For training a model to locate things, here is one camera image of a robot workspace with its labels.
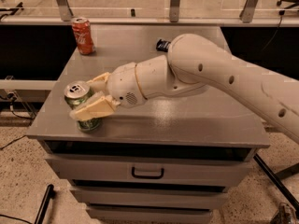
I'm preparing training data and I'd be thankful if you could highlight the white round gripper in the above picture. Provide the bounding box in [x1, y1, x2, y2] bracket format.
[69, 63, 146, 121]

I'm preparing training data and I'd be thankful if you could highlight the green soda can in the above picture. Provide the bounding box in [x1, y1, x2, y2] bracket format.
[64, 80, 103, 133]

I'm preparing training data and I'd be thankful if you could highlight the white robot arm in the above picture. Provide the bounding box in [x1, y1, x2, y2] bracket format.
[70, 34, 299, 143]

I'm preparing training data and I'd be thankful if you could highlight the red cola can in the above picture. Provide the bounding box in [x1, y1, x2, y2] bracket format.
[72, 18, 95, 55]

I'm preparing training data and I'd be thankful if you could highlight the dark blue snack bar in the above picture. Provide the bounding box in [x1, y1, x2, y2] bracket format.
[156, 39, 171, 52]

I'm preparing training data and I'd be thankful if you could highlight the grey drawer cabinet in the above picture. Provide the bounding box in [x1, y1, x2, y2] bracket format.
[27, 25, 270, 224]

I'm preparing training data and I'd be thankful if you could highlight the black stand leg left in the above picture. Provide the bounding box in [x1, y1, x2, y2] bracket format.
[34, 184, 55, 224]

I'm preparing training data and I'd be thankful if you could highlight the black stand leg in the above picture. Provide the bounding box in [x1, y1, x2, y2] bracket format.
[254, 154, 299, 217]
[34, 184, 55, 224]

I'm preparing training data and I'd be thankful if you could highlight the black stand leg right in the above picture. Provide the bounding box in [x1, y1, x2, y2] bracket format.
[254, 154, 299, 217]

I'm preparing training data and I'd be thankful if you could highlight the black drawer handle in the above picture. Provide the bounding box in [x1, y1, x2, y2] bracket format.
[131, 167, 164, 180]

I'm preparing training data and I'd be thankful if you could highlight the black floor cable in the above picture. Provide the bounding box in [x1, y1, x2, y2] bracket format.
[0, 133, 28, 151]

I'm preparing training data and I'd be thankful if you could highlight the metal railing frame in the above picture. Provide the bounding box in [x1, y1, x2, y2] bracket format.
[1, 0, 298, 26]

